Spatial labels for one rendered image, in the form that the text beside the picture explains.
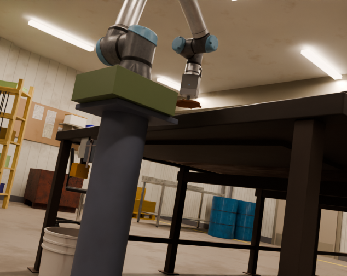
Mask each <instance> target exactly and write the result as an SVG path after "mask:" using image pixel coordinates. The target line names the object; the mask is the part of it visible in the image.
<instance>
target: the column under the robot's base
mask: <svg viewBox="0 0 347 276"><path fill-rule="evenodd" d="M75 109H76V110H79V111H82V112H86V113H89V114H93V115H95V116H98V117H101V122H100V128H99V133H98V137H97V142H96V147H95V153H94V158H93V161H92V167H91V173H90V178H89V183H88V189H87V192H86V197H85V203H84V209H83V214H82V219H81V223H80V228H79V233H78V239H77V244H76V250H75V253H74V259H73V264H72V269H71V275H70V276H122V272H123V267H124V260H125V254H126V248H127V244H128V238H129V232H130V226H131V220H132V214H133V210H134V204H135V198H136V192H137V186H138V180H139V176H140V170H141V164H142V158H143V151H144V146H145V141H146V136H147V129H148V127H149V126H161V125H177V124H178V119H175V118H172V117H169V116H166V115H164V114H161V113H159V112H156V111H153V110H150V109H147V108H145V107H142V106H139V105H136V104H134V103H131V102H128V101H125V100H123V99H120V98H113V99H107V100H100V101H93V102H86V103H79V104H76V107H75Z"/></svg>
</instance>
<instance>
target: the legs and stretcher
mask: <svg viewBox="0 0 347 276"><path fill-rule="evenodd" d="M189 170H190V168H184V167H180V173H179V177H178V184H177V191H176V197H175V204H174V208H173V215H172V221H171V228H170V235H169V238H162V237H149V236H142V235H129V238H128V241H135V242H150V243H165V244H168V246H167V253H166V260H165V266H164V270H158V271H160V272H162V273H164V274H166V275H179V274H178V273H176V272H174V269H175V262H176V255H177V248H178V244H179V245H195V246H209V247H218V248H232V249H247V250H250V256H249V261H248V270H247V272H243V273H246V274H248V275H251V276H261V275H259V274H256V270H257V262H258V253H259V250H262V251H277V252H280V250H281V248H280V247H272V246H259V244H260V238H261V229H262V220H263V211H264V202H265V198H264V197H262V189H258V190H257V199H256V207H255V216H254V221H253V230H252V239H251V245H246V244H233V243H220V242H214V241H201V240H188V239H179V237H180V230H181V223H182V216H183V209H184V202H185V198H186V191H187V184H188V182H184V181H183V176H184V172H189ZM320 220H321V209H319V204H318V211H317V221H316V233H315V244H314V255H313V266H312V273H311V276H318V275H315V272H316V261H317V255H330V256H345V257H347V253H344V252H331V251H318V243H319V231H320Z"/></svg>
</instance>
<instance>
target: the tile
mask: <svg viewBox="0 0 347 276"><path fill-rule="evenodd" d="M176 106H178V107H183V108H190V109H192V108H201V107H202V106H200V102H198V101H194V100H186V99H182V100H177V103H176Z"/></svg>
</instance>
